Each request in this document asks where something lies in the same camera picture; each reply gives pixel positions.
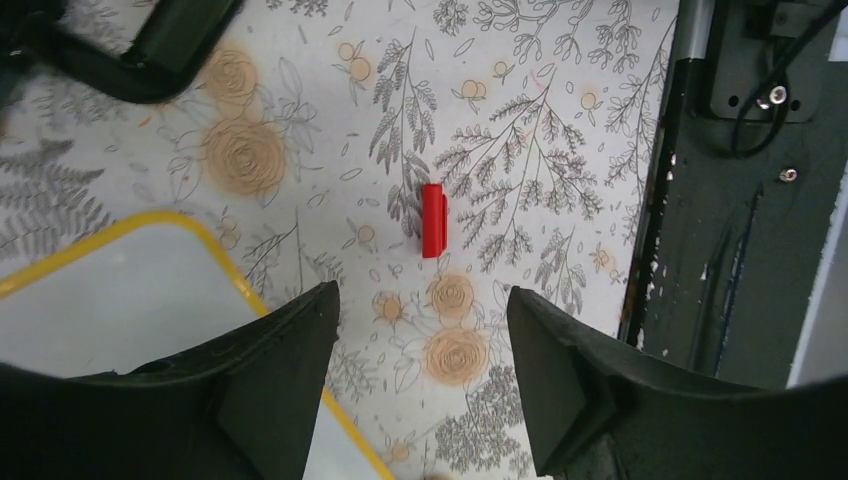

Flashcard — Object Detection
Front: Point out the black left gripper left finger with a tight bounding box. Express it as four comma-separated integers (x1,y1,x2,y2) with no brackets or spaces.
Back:
1,281,340,479

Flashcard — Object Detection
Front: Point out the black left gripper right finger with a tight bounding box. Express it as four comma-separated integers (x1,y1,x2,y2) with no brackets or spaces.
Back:
507,287,847,479

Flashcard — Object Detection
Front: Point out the yellow framed whiteboard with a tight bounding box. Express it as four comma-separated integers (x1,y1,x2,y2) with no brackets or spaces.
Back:
1,212,389,479

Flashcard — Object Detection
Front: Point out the red marker cap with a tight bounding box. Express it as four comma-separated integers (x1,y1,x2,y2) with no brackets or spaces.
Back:
421,184,448,259

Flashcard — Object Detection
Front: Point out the black poker chip case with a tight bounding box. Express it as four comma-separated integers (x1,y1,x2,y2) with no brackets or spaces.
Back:
1,0,244,104

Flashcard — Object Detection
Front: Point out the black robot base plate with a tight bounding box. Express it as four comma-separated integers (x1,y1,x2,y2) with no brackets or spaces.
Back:
618,1,847,389

